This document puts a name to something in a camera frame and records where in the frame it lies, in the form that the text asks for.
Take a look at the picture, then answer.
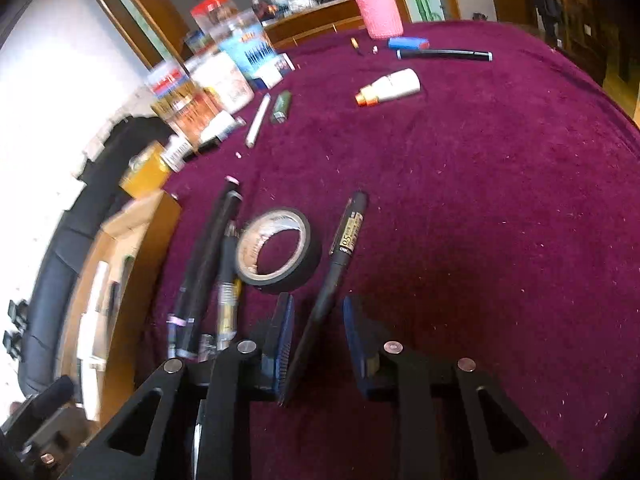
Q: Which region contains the long white marker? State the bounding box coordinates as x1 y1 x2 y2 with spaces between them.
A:
86 260 110 314

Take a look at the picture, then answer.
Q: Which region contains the yellow black pen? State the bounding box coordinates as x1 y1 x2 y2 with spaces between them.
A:
198 221 241 362

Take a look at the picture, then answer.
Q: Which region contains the blue label plastic jar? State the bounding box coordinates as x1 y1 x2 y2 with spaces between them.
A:
209 9 277 79

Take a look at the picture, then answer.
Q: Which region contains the blue lighter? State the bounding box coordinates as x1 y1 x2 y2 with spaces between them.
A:
387 37 430 51

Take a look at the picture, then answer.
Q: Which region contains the black marker pair upper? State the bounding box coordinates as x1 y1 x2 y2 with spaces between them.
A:
167 176 240 328

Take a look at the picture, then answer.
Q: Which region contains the small white orange bottle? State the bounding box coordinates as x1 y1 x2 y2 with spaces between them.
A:
355 68 421 106

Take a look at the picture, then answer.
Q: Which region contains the yellow packing tape roll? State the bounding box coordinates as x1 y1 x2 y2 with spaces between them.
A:
119 141 171 200

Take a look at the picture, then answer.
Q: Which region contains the black marker pair lower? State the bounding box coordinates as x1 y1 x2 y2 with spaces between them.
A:
176 191 242 360

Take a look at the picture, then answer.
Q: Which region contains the purple velvet tablecloth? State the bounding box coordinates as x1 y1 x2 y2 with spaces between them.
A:
137 21 639 479

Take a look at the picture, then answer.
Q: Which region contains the white medicine jar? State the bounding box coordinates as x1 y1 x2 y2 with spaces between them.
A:
186 51 254 114

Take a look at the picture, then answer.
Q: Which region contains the black gel pen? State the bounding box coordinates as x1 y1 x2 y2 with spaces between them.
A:
278 191 369 405

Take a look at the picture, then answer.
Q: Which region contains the purple clear pen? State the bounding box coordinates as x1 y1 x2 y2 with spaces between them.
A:
167 285 189 359

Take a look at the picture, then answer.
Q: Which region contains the white marker green cap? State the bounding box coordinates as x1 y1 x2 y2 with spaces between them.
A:
117 255 134 296

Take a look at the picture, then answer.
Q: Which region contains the orange label glass jar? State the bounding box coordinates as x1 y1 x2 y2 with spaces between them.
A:
145 60 220 148

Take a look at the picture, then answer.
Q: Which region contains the black marker pair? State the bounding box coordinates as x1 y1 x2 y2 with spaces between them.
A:
167 176 240 328
176 191 242 360

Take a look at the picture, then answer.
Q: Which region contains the cardboard tray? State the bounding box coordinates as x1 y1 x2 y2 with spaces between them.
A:
55 191 181 429

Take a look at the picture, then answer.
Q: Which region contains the black lipstick tube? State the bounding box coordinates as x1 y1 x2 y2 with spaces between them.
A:
182 136 222 162

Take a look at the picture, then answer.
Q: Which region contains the green lighter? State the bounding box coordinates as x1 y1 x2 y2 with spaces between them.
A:
270 90 292 124

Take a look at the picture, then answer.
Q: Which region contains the black leather sofa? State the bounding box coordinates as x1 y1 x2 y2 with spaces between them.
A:
16 116 171 396

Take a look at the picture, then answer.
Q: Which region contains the white cigarette box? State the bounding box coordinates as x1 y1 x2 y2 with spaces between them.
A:
252 53 295 90

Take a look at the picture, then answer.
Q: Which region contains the black pen far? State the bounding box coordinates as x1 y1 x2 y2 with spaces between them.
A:
396 49 494 62

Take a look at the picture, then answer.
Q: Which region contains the black electrical tape roll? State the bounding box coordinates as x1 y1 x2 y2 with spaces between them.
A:
235 208 321 295

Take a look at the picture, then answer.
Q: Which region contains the white slim pen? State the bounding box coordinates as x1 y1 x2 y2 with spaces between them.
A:
245 93 271 148

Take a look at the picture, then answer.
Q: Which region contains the pink knitted bottle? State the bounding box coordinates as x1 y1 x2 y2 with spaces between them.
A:
356 0 404 40

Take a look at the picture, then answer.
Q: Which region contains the white charger adapter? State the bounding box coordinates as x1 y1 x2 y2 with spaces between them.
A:
76 311 108 372

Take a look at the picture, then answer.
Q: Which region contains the red lid jar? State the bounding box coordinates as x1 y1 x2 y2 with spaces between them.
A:
190 0 239 32

